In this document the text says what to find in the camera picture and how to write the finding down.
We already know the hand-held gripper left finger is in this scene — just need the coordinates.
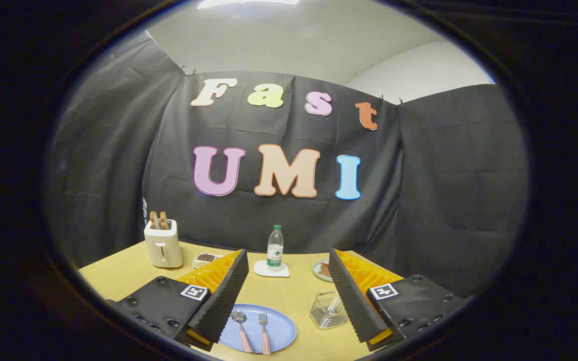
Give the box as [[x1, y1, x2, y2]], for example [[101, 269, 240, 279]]
[[104, 249, 250, 351]]

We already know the white divided condiment tray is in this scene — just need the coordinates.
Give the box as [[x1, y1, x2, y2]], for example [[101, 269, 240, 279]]
[[192, 253, 225, 269]]

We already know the white square coaster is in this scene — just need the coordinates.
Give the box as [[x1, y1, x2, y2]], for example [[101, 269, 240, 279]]
[[253, 260, 291, 278]]

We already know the spoon with red checked handle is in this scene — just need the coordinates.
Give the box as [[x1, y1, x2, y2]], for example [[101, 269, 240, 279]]
[[231, 310, 253, 353]]

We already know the ceiling light panel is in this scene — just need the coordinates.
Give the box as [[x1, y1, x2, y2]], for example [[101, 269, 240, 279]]
[[198, 0, 301, 11]]

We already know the fork with red checked handle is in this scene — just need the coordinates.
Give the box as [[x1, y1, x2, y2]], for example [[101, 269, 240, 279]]
[[258, 312, 272, 355]]

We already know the pale green oval plate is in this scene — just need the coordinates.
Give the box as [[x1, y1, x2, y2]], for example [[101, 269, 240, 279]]
[[312, 260, 335, 282]]

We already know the metal mesh basket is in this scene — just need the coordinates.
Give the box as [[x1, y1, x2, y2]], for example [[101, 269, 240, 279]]
[[310, 292, 349, 330]]

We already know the blue round plate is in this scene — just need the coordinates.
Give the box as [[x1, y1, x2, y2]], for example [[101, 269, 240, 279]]
[[219, 304, 298, 354]]

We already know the black backdrop cloth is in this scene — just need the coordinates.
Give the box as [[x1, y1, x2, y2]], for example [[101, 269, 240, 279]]
[[43, 30, 529, 301]]

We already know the clear water bottle green cap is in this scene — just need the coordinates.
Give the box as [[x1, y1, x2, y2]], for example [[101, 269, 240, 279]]
[[266, 225, 284, 271]]

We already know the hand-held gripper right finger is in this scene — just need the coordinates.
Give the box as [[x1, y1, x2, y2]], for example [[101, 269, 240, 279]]
[[329, 248, 473, 351]]

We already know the cream toaster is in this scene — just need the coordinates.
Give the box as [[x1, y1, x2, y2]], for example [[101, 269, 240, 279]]
[[143, 219, 183, 268]]

